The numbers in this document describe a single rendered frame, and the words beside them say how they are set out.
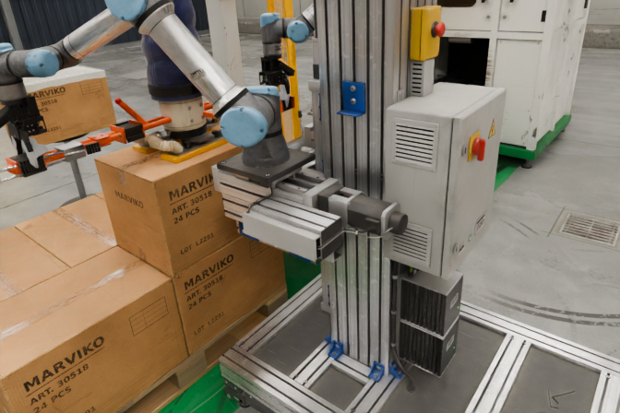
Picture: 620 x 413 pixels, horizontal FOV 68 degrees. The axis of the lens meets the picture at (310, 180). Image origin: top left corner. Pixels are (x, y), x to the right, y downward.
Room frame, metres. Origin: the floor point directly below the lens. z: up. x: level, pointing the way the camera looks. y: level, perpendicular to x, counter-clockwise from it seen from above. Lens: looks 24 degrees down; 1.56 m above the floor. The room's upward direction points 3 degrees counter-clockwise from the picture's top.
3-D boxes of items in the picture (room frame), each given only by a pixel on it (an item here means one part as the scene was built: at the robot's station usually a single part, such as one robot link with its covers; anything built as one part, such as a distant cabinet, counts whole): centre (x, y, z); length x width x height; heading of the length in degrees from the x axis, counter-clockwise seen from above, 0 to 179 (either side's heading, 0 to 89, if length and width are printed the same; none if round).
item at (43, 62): (1.35, 0.76, 1.37); 0.11 x 0.11 x 0.08; 79
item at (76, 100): (3.20, 1.75, 0.82); 0.60 x 0.40 x 0.40; 139
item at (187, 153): (1.75, 0.42, 0.97); 0.34 x 0.10 x 0.05; 141
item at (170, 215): (1.80, 0.50, 0.75); 0.60 x 0.40 x 0.40; 140
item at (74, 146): (1.44, 0.79, 1.07); 0.07 x 0.07 x 0.04; 51
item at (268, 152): (1.35, 0.13, 1.09); 0.15 x 0.15 x 0.10
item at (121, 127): (1.61, 0.65, 1.07); 0.10 x 0.08 x 0.06; 51
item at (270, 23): (1.85, 0.11, 1.38); 0.09 x 0.08 x 0.11; 92
